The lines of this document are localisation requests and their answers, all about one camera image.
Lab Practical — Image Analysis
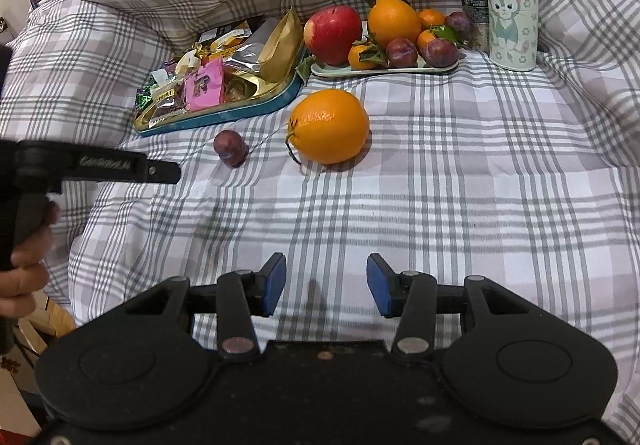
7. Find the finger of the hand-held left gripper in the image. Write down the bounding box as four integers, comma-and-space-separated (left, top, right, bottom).
135, 155, 182, 185

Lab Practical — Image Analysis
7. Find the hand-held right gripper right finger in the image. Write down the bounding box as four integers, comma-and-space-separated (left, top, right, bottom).
366, 253, 531, 359

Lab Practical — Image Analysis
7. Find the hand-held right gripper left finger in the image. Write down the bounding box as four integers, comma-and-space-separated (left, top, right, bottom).
122, 252, 288, 359

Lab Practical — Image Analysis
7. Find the purple plum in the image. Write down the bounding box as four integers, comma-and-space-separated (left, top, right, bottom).
213, 130, 249, 168
424, 38, 460, 68
445, 11, 474, 44
386, 37, 419, 68

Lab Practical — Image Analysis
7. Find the large orange with stem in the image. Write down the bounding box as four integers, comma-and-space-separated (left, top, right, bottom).
285, 89, 371, 166

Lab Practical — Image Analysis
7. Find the person's left hand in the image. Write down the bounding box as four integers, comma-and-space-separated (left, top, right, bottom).
0, 200, 62, 317

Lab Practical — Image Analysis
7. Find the pile of wrapped snacks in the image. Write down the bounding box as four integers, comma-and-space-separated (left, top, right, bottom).
135, 17, 281, 128

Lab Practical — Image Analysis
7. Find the pink snack packet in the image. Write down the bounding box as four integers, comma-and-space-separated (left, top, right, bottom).
184, 57, 225, 112

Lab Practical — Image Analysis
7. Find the gold tin snack tray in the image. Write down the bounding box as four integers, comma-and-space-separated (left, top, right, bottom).
132, 15, 309, 138

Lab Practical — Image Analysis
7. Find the grey plaid blanket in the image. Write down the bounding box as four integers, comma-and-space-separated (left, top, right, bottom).
0, 0, 640, 352

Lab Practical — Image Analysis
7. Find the gold foil pouch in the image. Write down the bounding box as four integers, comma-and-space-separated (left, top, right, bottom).
260, 7, 305, 85

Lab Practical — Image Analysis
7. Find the pale rectangular plate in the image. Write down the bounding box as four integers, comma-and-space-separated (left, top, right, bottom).
310, 20, 460, 78

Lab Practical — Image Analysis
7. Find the red apple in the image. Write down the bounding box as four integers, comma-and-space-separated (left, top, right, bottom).
303, 6, 364, 67

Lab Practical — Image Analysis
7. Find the mandarin with leaf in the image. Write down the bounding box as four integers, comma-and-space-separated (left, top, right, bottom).
416, 25, 464, 56
348, 39, 389, 71

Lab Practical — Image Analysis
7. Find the small mandarin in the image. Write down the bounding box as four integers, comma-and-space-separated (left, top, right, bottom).
417, 8, 446, 30

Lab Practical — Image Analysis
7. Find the dark drink can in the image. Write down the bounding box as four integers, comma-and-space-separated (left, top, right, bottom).
460, 0, 491, 54

